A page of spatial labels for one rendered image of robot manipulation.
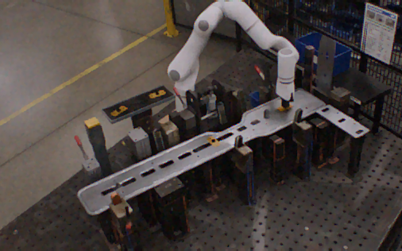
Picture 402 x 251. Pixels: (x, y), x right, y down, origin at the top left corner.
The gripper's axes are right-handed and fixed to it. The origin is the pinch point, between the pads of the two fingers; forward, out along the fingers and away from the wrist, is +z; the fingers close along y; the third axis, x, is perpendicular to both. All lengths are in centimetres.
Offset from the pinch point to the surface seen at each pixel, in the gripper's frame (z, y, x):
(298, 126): -0.3, 19.9, -8.2
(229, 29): 77, -224, 113
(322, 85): -0.9, 0.4, 26.6
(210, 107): -2.1, -19.9, -35.3
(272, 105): 3.0, -6.3, -3.4
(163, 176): 3, 7, -79
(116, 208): -3, 18, -107
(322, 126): 5.0, 22.6, 6.2
